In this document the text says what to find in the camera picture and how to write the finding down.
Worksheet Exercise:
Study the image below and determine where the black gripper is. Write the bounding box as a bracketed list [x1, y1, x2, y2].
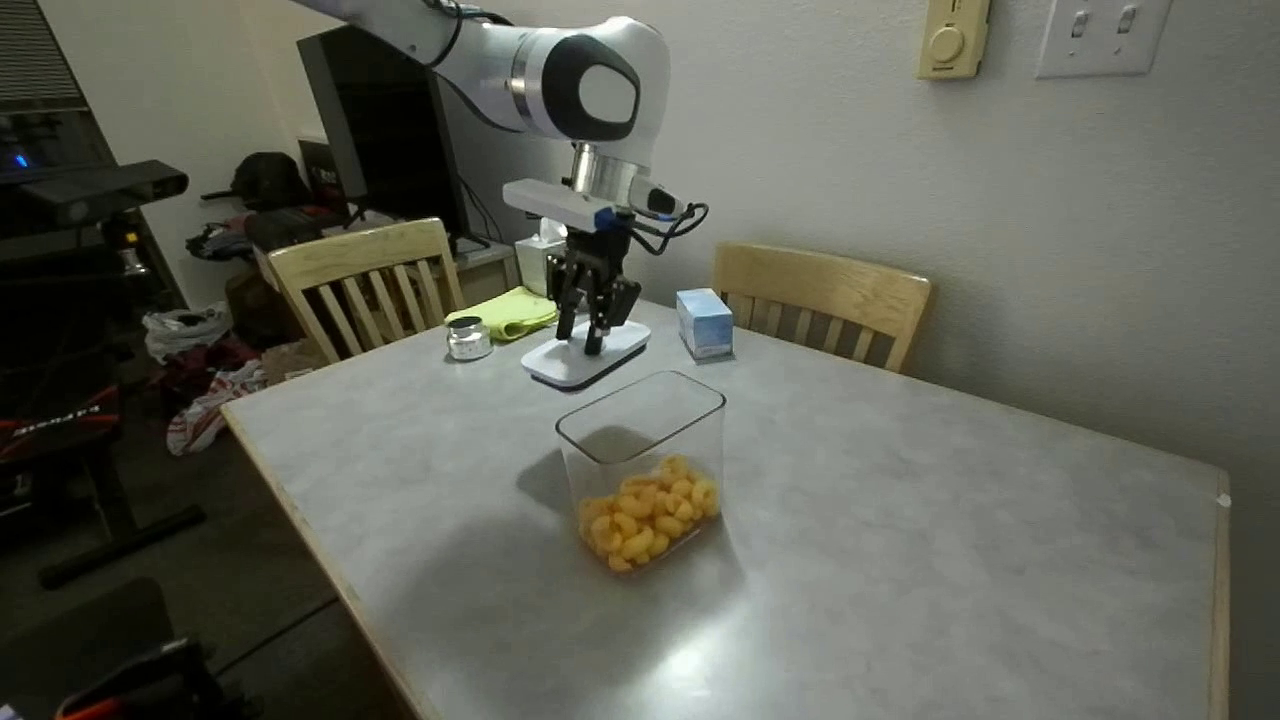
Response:
[547, 215, 646, 358]

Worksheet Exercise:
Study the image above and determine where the white rectangular container lid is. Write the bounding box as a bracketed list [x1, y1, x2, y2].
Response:
[515, 317, 656, 393]

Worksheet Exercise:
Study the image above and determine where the clear plastic food container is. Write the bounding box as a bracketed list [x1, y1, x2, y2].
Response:
[551, 366, 733, 581]

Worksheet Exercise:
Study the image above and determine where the light blue tissue box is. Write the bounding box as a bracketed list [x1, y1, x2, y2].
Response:
[672, 282, 741, 365]

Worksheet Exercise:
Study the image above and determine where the round silver metal tin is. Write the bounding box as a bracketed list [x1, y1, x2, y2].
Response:
[439, 310, 497, 366]

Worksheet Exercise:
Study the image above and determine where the light wooden slatted chair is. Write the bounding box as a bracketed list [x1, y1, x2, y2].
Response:
[262, 212, 469, 366]

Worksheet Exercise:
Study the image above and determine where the wooden chair solid backrest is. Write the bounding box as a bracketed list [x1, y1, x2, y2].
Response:
[713, 236, 935, 374]

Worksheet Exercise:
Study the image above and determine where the black flat screen monitor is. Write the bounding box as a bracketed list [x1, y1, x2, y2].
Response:
[293, 20, 472, 243]

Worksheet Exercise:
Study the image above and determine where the black cap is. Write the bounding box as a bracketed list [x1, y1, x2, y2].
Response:
[227, 146, 312, 212]

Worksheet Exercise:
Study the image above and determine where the pile of clothes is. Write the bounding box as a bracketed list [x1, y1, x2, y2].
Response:
[138, 302, 293, 460]

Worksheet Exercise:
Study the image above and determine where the black sensor bar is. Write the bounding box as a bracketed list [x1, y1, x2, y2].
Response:
[0, 154, 194, 230]

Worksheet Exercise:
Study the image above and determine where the black metal stand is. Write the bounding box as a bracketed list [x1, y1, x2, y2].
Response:
[0, 215, 213, 590]

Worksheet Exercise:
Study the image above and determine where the red and black bag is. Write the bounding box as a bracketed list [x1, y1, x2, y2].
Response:
[53, 634, 232, 720]

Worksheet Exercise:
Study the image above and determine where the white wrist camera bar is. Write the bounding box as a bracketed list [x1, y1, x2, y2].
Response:
[499, 176, 625, 238]

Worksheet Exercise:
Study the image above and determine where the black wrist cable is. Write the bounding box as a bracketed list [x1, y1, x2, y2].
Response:
[625, 185, 713, 259]

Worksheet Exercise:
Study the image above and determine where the beige wall thermostat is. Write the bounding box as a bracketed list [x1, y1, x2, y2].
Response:
[916, 0, 996, 79]

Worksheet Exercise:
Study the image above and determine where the white light switch plate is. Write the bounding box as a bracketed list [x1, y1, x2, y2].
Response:
[1035, 0, 1176, 79]

